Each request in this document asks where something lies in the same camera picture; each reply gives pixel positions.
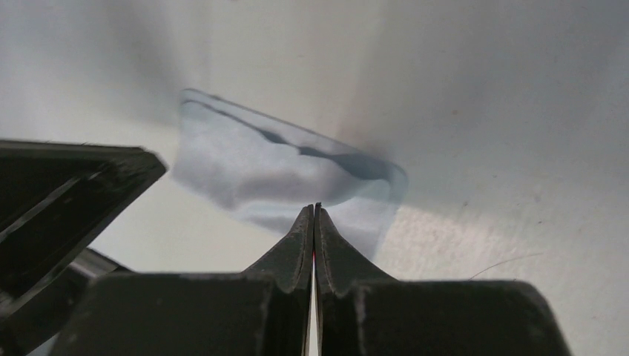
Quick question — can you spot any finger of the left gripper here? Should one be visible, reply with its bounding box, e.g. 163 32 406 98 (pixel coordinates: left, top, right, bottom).
1 140 167 318

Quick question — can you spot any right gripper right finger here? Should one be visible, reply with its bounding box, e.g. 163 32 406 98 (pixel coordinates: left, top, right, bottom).
314 205 570 355

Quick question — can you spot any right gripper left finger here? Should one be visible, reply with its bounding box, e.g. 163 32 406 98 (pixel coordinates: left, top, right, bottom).
51 206 314 355

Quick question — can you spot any blue cleaning cloth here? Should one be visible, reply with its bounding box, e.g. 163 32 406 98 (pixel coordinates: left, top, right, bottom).
172 89 408 257

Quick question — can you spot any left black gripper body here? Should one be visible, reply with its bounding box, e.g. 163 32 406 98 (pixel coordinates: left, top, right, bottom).
1 248 130 355

